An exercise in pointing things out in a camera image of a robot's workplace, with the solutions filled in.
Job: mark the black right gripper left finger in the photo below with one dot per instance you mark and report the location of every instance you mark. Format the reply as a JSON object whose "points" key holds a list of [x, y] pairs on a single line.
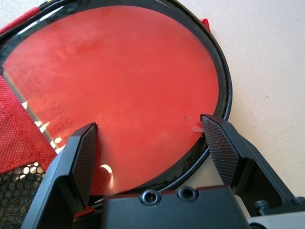
{"points": [[59, 171]]}

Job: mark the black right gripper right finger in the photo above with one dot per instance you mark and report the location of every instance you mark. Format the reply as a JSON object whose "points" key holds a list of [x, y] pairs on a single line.
{"points": [[238, 148]]}

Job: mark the red and black paddle case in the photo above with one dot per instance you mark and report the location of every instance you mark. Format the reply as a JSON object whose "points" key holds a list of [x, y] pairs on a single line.
{"points": [[19, 124]]}

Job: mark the red ping-pong paddle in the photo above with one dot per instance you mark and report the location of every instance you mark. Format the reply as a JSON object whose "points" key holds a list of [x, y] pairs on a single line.
{"points": [[124, 90]]}

